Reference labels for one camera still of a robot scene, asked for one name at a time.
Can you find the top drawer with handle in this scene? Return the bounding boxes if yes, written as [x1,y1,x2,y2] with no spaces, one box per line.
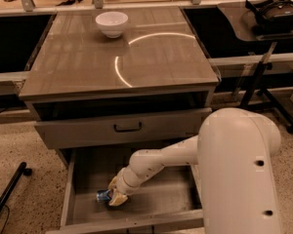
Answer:
[35,107,212,149]

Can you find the open middle drawer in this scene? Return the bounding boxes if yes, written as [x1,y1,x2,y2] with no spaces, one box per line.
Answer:
[46,139,203,234]

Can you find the blue silver redbull can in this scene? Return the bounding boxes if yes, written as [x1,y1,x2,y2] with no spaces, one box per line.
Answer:
[96,189,112,203]

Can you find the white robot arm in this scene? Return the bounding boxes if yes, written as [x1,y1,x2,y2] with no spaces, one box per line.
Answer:
[108,108,282,234]

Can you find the grey drawer cabinet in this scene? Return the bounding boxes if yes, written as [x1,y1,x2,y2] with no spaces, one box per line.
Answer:
[19,5,221,168]

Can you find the white ceramic bowl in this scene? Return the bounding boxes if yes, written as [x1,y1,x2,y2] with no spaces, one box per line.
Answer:
[96,12,129,38]

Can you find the black drawer handle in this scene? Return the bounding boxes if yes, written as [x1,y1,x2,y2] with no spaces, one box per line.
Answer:
[113,122,143,133]

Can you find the black stand leg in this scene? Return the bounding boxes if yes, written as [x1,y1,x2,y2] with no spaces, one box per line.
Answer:
[0,162,32,213]

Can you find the black side table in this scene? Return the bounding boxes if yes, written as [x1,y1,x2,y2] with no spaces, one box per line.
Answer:
[217,2,293,134]

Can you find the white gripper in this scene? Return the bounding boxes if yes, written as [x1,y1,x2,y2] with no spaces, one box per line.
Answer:
[107,166,142,207]

